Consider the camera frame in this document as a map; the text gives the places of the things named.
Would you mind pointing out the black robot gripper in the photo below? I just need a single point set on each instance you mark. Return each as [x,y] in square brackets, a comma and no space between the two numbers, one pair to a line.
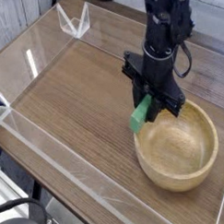
[155,78]

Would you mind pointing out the green rectangular block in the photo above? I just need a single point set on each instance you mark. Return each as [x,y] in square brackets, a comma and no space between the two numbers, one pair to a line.
[139,115]

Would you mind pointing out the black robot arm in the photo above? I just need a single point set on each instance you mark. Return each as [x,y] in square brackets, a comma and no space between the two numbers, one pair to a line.
[169,25]

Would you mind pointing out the light wooden bowl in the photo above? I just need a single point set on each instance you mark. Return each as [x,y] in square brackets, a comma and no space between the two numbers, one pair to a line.
[178,153]

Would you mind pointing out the black table leg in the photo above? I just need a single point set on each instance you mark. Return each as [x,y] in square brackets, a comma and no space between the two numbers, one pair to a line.
[36,191]

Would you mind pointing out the clear acrylic enclosure walls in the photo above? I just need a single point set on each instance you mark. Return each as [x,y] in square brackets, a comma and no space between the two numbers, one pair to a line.
[66,120]

